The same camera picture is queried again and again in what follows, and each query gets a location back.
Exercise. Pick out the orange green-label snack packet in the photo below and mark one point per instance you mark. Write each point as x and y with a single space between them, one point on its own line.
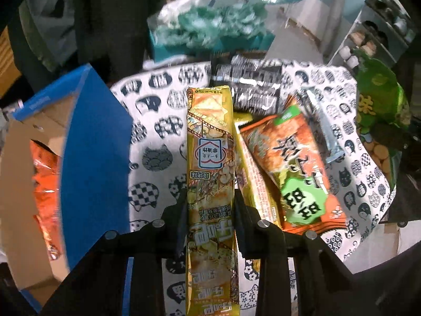
292 168

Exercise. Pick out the green snack bag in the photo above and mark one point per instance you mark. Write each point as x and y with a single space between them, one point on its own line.
378 92

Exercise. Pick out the silver snack packet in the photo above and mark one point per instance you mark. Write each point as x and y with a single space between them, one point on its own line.
324 128

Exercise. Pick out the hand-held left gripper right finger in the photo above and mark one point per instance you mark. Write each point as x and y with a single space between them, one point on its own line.
238 219

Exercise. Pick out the white shelf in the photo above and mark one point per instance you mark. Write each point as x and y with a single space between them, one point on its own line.
371 29

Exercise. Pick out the black snack packet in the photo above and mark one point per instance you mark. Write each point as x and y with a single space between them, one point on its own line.
259 89
225 72

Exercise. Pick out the dark cloth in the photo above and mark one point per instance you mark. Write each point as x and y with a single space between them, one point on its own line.
111 23

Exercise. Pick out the teal box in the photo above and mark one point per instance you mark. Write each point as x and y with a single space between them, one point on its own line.
236 44

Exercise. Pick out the shiny orange snack packet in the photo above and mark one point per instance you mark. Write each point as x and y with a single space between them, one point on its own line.
46 177

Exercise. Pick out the cat-print cloth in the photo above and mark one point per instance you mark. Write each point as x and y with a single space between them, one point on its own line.
158 131

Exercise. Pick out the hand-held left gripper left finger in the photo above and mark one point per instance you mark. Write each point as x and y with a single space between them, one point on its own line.
182 219

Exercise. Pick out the blue cardboard box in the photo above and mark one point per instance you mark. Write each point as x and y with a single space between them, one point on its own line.
95 158

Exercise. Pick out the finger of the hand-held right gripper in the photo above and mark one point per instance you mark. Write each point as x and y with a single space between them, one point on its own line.
389 136

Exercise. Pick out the long yellow snack packet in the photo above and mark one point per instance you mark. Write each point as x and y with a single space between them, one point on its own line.
210 158
255 184

